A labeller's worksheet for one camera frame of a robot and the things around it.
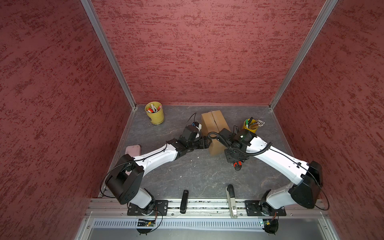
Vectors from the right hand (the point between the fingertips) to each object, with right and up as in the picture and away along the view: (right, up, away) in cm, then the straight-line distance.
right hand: (234, 161), depth 76 cm
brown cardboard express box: (-9, +20, +14) cm, 26 cm away
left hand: (-13, +7, +8) cm, 17 cm away
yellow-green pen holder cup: (-49, +27, +25) cm, 61 cm away
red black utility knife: (+1, -1, -4) cm, 4 cm away
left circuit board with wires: (-47, -30, -3) cm, 56 cm away
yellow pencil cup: (+15, +20, +22) cm, 33 cm away
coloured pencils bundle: (+18, +19, +12) cm, 29 cm away
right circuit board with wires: (+17, -31, -4) cm, 36 cm away
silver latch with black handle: (-2, -18, -1) cm, 18 cm away
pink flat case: (-60, +2, +16) cm, 62 cm away
